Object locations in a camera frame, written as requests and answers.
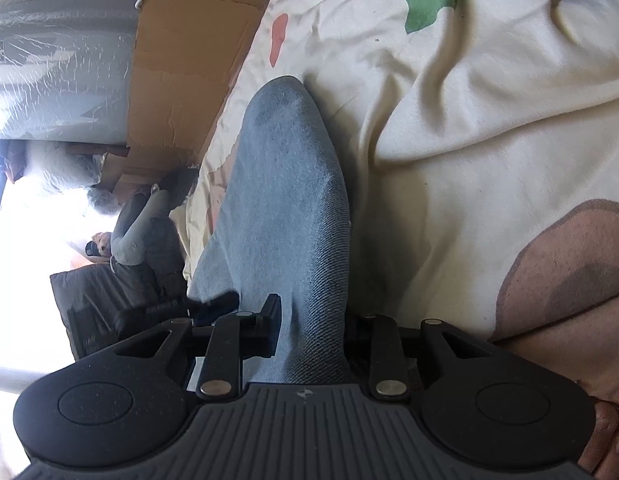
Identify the brown teddy bear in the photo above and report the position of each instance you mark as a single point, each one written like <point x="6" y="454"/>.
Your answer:
<point x="99" y="247"/>

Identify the black clothing pile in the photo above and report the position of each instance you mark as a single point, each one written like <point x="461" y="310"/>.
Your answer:
<point x="164" y="250"/>

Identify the large brown cardboard sheet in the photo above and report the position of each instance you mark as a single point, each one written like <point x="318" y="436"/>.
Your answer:
<point x="189" y="60"/>

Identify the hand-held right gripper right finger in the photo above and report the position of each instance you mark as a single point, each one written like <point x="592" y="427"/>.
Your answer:
<point x="384" y="345"/>

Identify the white pillow in plastic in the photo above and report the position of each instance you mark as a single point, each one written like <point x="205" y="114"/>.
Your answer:
<point x="54" y="170"/>

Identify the grey plastic-wrapped board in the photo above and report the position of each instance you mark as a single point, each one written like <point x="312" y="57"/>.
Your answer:
<point x="54" y="60"/>

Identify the dark grey pillow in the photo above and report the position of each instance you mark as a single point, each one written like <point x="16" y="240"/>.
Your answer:
<point x="89" y="300"/>

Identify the grey neck pillow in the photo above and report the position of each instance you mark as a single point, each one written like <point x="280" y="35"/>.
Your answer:
<point x="134" y="240"/>

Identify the grey window frame bar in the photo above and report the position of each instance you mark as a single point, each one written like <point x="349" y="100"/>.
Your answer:
<point x="14" y="379"/>

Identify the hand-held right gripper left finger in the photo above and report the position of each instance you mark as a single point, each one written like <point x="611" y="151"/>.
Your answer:
<point x="270" y="320"/>

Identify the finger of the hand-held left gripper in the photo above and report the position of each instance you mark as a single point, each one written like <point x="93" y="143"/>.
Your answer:
<point x="214" y="307"/>

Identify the crumpled clear plastic bag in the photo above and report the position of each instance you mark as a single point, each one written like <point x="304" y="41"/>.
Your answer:
<point x="104" y="202"/>

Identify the cream bear print bed sheet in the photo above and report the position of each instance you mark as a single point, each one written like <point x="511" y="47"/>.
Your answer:
<point x="464" y="110"/>

